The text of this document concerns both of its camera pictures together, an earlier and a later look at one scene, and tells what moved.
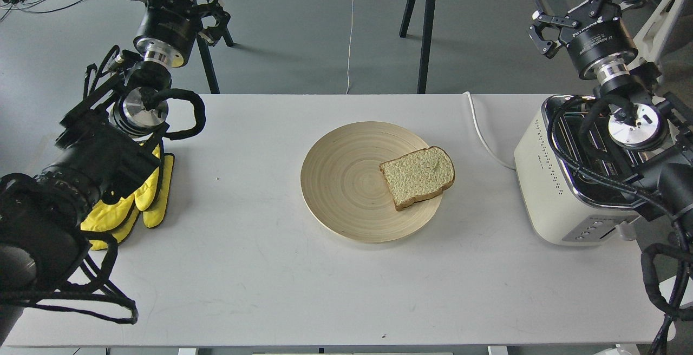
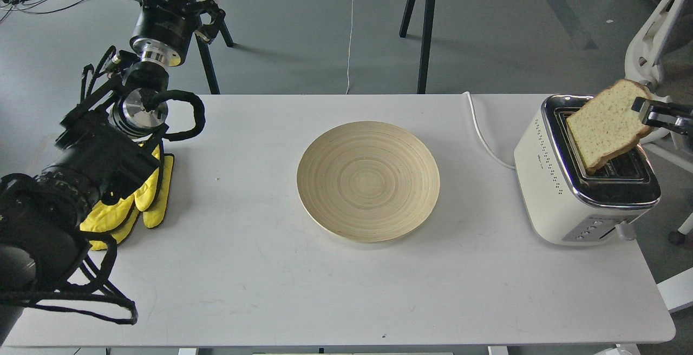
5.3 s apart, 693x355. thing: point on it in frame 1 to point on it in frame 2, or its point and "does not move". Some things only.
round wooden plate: x=345 y=189 does not move
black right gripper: x=601 y=42 to x=645 y=105
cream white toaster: x=580 y=184 does not move
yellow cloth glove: x=102 y=216 does not move
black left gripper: x=171 y=20 does not move
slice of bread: x=418 y=175 to x=606 y=125
